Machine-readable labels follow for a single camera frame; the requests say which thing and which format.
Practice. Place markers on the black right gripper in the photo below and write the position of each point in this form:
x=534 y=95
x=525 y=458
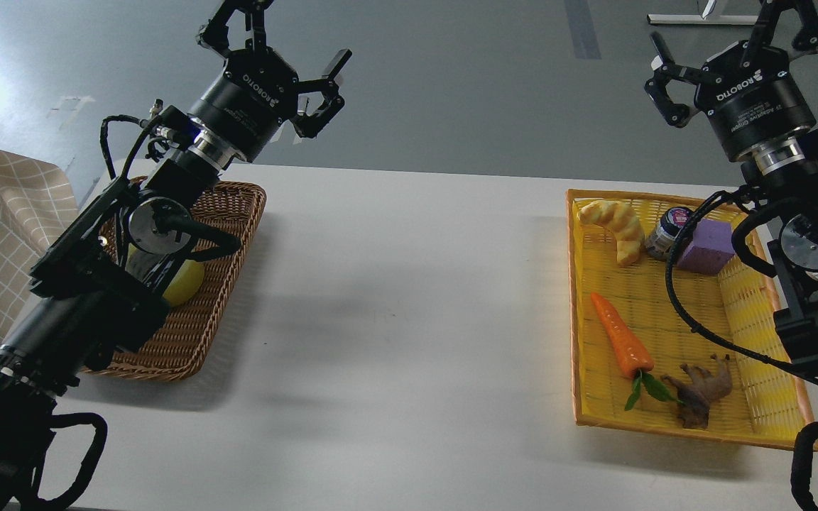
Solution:
x=753 y=99

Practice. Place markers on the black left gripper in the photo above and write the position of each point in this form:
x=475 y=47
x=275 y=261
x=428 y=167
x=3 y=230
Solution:
x=255 y=91

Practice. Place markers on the yellow tape roll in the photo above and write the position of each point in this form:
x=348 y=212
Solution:
x=184 y=285

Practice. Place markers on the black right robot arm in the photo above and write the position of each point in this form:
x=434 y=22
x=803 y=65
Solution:
x=779 y=236

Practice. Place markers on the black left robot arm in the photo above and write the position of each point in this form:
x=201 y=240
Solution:
x=101 y=283

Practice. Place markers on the white metal stand base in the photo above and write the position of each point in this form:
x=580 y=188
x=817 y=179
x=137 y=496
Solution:
x=709 y=14

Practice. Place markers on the purple foam block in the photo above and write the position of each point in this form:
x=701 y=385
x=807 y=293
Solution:
x=709 y=248

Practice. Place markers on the small dark jar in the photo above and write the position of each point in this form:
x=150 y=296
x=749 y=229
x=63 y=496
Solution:
x=659 y=243

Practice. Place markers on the toy croissant bread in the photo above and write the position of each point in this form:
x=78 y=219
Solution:
x=622 y=221

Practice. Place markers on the yellow plastic basket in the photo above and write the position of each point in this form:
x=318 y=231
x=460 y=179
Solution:
x=767 y=407

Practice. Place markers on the brown wicker basket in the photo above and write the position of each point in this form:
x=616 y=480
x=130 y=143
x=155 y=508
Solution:
x=179 y=348

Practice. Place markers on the orange toy carrot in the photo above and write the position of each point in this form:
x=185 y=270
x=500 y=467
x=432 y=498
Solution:
x=633 y=358

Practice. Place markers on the brown toy animal figure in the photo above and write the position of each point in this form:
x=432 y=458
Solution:
x=702 y=390

